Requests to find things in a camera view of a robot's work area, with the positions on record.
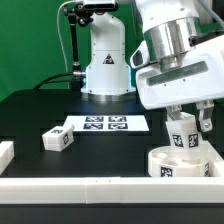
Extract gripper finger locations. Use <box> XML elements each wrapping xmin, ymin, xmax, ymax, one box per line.
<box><xmin>166</xmin><ymin>105</ymin><xmax>183</xmax><ymax>121</ymax></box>
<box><xmin>196</xmin><ymin>100</ymin><xmax>214</xmax><ymax>132</ymax></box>

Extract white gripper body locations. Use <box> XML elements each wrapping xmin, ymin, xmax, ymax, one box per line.
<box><xmin>136</xmin><ymin>35</ymin><xmax>224</xmax><ymax>110</ymax></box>

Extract white round stool seat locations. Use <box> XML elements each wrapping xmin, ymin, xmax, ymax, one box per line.
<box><xmin>148</xmin><ymin>146</ymin><xmax>209</xmax><ymax>178</ymax></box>

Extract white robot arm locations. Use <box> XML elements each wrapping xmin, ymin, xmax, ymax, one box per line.
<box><xmin>82</xmin><ymin>0</ymin><xmax>224</xmax><ymax>131</ymax></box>

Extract white marker sheet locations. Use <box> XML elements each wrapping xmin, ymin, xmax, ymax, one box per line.
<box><xmin>64</xmin><ymin>115</ymin><xmax>149</xmax><ymax>132</ymax></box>

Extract white U-shaped fence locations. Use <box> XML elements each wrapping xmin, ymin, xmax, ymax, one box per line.
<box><xmin>0</xmin><ymin>139</ymin><xmax>224</xmax><ymax>205</ymax></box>

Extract black cables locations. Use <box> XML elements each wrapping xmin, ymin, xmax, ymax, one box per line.
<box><xmin>32</xmin><ymin>72</ymin><xmax>84</xmax><ymax>90</ymax></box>

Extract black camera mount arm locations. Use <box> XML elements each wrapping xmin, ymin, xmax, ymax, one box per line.
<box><xmin>64</xmin><ymin>3</ymin><xmax>93</xmax><ymax>84</ymax></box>

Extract white cable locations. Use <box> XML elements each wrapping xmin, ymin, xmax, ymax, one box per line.
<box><xmin>56</xmin><ymin>0</ymin><xmax>84</xmax><ymax>74</ymax></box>

